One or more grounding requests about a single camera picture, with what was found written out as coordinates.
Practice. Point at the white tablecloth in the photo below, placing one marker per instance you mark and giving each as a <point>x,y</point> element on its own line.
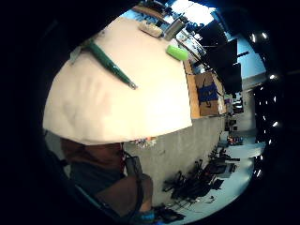
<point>120,84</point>

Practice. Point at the grey metal cylinder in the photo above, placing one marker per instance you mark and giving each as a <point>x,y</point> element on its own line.
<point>173,28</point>

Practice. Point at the the person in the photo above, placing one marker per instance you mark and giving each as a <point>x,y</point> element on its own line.
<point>104,175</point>

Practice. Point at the cardboard box with blue print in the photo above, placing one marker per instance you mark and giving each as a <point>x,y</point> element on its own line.
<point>207,93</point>

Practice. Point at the bright green cylinder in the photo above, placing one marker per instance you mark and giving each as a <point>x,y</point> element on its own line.
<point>177,52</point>

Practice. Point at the pile of black equipment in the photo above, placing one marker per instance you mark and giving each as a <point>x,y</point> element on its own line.
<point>200,179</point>

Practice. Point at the black monitor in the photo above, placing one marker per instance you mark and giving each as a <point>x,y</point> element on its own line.
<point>223,57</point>

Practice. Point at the black chair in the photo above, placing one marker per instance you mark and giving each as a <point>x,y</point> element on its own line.
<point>134,167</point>

